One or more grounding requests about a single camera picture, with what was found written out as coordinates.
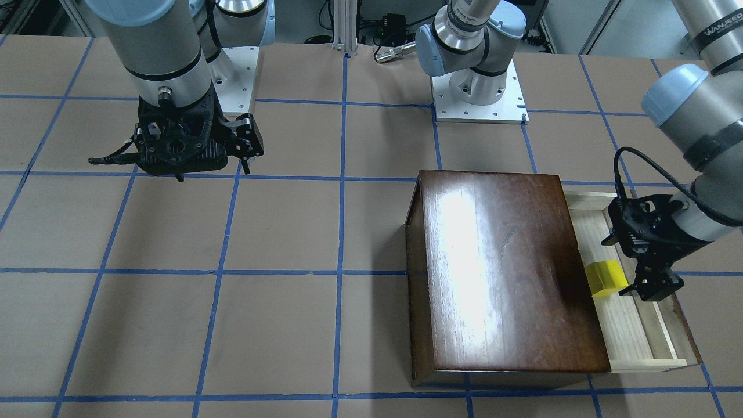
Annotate aluminium frame post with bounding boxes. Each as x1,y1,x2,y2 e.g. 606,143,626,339
330,0,358,56

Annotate black power adapter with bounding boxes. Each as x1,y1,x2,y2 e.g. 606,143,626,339
380,13,406,38

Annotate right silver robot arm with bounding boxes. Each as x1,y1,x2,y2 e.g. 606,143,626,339
86,1,275,182

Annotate yellow block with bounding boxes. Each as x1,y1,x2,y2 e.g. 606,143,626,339
585,260,629,297

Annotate dark wooden drawer cabinet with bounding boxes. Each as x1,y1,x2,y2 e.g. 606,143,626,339
405,170,611,389

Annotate light wooden drawer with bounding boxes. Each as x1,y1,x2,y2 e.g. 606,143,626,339
565,191,703,373

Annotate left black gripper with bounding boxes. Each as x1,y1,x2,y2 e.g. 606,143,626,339
601,194,711,302

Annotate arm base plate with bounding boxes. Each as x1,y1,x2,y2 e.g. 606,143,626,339
208,46,260,116
431,60,530,124

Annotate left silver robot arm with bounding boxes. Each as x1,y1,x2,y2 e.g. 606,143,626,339
416,1,742,301

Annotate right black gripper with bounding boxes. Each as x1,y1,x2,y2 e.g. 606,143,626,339
89,93,265,179

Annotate silver cylindrical connector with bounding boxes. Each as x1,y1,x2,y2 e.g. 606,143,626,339
374,42,416,64

